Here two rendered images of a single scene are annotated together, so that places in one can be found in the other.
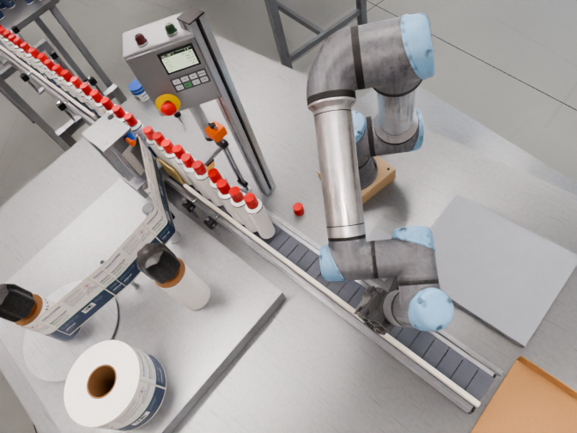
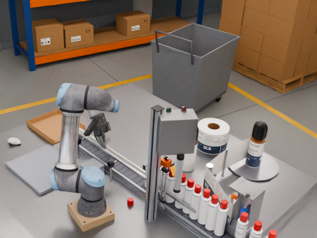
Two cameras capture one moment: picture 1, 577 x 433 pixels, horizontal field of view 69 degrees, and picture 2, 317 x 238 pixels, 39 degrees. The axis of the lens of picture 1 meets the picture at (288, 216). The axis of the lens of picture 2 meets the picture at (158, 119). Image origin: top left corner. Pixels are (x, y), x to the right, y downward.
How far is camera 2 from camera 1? 2.60 m
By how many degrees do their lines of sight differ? 90
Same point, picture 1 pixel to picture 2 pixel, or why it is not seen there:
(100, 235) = not seen: hidden behind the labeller
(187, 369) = not seen: hidden behind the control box
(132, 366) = (201, 128)
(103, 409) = (209, 120)
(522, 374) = (54, 140)
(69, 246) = (277, 199)
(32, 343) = (270, 161)
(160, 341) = (202, 156)
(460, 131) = (13, 229)
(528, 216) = (12, 182)
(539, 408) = (54, 134)
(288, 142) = not seen: outside the picture
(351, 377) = (117, 146)
